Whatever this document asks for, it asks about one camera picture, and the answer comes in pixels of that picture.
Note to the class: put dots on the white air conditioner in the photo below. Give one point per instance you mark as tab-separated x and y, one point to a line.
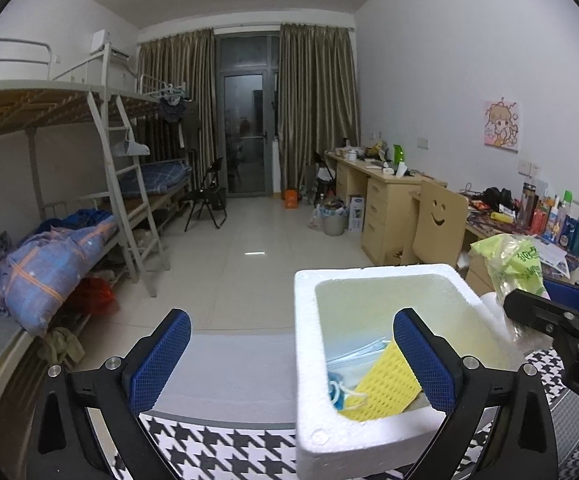
109	45

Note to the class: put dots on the desk clutter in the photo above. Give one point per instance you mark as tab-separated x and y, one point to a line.
364	152

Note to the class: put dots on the bucket of bottles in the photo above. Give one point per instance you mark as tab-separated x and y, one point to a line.
332	216

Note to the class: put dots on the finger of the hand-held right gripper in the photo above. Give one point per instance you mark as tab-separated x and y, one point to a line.
539	310
564	292

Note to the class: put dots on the orange bucket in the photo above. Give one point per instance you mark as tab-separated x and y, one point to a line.
290	199

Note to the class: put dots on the blue quilt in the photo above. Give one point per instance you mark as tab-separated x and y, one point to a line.
44	270

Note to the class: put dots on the green plastic bag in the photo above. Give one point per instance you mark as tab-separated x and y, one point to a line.
512	260

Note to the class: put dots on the glass balcony door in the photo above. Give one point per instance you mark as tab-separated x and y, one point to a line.
247	110

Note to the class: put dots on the group of toiletry bottles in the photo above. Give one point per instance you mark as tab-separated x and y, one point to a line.
559	220

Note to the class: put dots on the printed papers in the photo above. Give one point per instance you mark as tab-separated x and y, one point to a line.
552	258

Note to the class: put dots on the wooden desk with drawers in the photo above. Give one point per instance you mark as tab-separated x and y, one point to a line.
379	210

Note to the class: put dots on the white foam box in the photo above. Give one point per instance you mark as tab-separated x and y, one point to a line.
314	440

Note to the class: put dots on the white blue carton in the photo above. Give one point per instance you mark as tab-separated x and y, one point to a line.
355	213

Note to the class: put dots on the blue plaid mattress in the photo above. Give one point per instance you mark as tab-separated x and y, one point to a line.
157	178

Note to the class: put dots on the wooden smiley chair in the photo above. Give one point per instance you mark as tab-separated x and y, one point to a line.
434	230

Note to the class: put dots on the olive cloth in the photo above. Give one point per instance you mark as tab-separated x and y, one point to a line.
62	346

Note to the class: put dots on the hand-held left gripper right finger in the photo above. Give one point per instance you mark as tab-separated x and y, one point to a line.
424	360

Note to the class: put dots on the black folding chair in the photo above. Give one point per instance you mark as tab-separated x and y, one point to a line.
208	195

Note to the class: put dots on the white bunk bed ladder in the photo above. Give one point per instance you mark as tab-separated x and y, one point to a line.
129	200

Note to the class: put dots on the cartoon wall poster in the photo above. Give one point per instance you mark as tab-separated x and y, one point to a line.
502	126

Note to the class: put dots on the green plastic object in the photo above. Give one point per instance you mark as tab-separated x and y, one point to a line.
398	153

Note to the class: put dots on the red cloth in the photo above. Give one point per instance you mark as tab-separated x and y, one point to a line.
94	295

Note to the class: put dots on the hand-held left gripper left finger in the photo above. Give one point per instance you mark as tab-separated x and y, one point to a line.
162	360

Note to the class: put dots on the olive curtain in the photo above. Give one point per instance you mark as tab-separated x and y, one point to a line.
319	100
179	105

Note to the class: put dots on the black headphones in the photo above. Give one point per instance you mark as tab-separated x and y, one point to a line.
497	195

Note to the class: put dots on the yellow foam net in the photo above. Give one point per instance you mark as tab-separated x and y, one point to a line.
389	385

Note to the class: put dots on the white wall socket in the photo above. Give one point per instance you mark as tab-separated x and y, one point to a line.
529	167

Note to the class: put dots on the stack of disposable face masks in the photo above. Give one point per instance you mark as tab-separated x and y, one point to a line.
359	357

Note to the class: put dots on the white metal bunk bed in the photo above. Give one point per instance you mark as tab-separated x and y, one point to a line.
34	110
162	135

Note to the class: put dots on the black floor stand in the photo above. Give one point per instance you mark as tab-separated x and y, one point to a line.
322	175

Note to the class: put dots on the hanging dark clothes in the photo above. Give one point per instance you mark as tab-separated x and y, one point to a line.
172	108

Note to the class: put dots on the yellow packet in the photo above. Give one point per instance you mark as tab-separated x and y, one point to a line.
502	217

